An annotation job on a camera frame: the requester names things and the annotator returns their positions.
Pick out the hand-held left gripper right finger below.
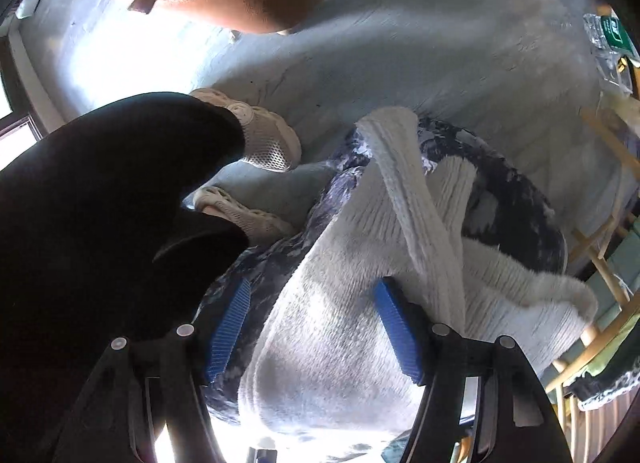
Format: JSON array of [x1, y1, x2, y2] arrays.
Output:
[[374, 277, 573, 463]]

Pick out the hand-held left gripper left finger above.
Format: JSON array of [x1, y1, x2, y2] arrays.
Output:
[[35, 277, 253, 463]]

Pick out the white knitted sweater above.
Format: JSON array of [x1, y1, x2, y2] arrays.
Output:
[[237, 107, 601, 436]]

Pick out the beige mesh shoe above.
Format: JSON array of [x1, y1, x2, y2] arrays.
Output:
[[189, 88, 302, 172], [192, 185, 296, 246]]

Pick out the blue white patterned blanket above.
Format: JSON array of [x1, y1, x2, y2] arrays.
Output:
[[192, 115, 568, 426]]

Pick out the person's black trousers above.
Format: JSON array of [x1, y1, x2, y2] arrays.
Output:
[[0, 91, 251, 463]]

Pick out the green label plastic packet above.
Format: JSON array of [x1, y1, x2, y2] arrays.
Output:
[[582, 13, 640, 94]]

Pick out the light wooden frame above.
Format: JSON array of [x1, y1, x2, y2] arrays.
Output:
[[542, 105, 640, 463]]

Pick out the dark window frame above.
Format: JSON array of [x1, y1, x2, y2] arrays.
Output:
[[0, 18, 43, 154]]

